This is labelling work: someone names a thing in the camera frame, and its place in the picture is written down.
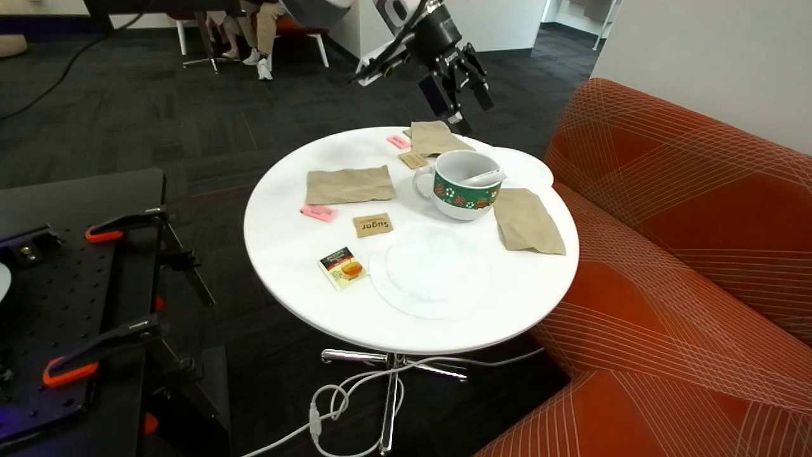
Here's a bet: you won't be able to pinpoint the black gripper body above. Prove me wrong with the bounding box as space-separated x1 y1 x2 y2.
411 2 476 83

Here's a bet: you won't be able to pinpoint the brown paper napkin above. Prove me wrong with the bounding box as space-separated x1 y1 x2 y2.
302 162 399 207
491 186 567 259
404 120 476 160

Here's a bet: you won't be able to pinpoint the white cabinet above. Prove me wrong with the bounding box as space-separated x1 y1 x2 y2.
442 0 553 55

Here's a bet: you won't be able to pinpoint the brown sugar packet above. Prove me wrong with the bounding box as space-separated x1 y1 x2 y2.
396 148 433 172
350 211 399 240

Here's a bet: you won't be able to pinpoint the white mug with green band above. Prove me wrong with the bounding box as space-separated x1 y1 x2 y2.
411 149 508 224

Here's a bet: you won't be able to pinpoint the red seat chair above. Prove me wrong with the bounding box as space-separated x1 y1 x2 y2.
274 9 335 72

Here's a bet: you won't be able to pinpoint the person legs with white shoes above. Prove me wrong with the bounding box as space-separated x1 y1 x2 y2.
221 0 281 83

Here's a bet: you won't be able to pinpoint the black orange tea bag packet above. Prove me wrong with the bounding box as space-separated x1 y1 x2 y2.
316 243 367 289

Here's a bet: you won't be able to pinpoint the orange patterned corner sofa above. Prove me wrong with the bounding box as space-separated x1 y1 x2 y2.
472 77 812 457

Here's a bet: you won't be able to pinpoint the chrome table base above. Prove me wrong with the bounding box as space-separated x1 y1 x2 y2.
316 342 472 455

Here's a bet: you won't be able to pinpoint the black mounting stand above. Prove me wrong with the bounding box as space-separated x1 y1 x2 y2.
0 164 230 457

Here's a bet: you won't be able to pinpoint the white chair frame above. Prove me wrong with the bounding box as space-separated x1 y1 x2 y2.
173 0 222 77

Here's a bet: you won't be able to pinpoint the white cable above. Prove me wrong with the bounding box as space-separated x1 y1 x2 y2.
244 346 553 457

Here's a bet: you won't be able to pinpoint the black clamp with orange handle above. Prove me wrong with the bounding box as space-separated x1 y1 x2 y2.
83 202 217 310
38 312 184 391

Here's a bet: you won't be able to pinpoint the black floor cable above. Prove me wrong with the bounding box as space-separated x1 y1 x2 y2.
0 9 147 125

